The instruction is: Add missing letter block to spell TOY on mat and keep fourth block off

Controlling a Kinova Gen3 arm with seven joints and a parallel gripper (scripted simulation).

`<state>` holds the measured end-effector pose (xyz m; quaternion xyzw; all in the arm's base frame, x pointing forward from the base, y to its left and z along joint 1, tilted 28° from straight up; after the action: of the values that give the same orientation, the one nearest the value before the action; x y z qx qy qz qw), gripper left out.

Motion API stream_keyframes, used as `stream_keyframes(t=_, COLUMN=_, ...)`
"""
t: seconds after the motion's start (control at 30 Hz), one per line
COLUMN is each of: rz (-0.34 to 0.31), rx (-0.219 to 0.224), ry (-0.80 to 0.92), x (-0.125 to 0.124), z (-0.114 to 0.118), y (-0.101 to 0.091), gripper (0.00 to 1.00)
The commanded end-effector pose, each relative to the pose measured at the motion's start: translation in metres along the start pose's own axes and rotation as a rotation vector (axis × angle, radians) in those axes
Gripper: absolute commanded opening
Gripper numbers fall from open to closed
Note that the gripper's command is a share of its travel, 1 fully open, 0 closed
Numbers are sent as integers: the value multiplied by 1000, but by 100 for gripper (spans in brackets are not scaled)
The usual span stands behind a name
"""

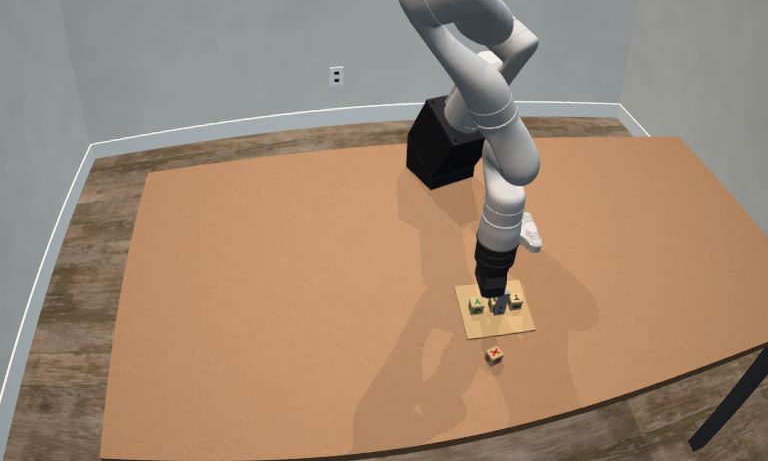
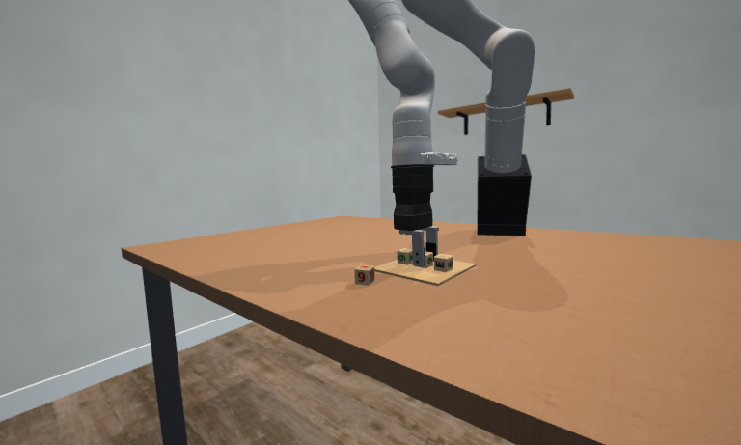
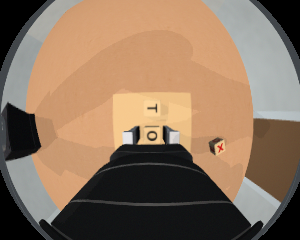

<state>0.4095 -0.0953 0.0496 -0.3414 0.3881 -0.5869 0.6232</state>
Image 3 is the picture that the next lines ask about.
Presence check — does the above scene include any beige square mat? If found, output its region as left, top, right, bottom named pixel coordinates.
left=113, top=92, right=192, bottom=152

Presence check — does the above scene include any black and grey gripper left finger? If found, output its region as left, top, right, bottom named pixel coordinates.
left=122, top=126, right=140, bottom=144

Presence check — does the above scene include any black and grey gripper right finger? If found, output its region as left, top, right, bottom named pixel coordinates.
left=163, top=126, right=180, bottom=144

